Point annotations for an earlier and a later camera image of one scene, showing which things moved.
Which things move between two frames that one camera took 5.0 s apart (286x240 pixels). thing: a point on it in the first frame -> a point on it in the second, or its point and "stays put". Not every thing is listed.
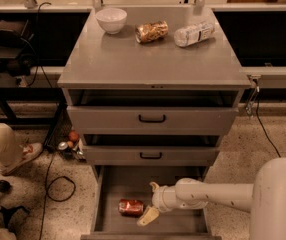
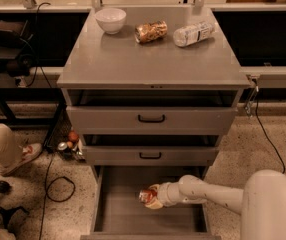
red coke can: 130,207 -> 147,194
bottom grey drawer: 123,194 stays put
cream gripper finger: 150,214 -> 154,204
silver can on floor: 62,145 stays put
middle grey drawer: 151,150 stays put
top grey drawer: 152,112 stays put
